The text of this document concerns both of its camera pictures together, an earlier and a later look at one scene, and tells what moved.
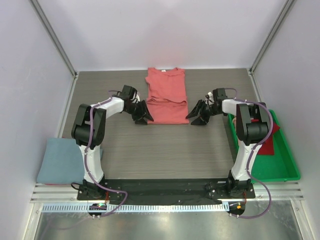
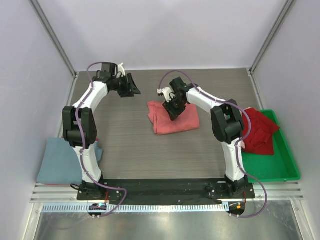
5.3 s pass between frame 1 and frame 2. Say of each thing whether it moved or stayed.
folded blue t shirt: stayed
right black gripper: moved
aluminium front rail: stayed
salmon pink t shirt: moved
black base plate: stayed
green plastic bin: stayed
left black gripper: moved
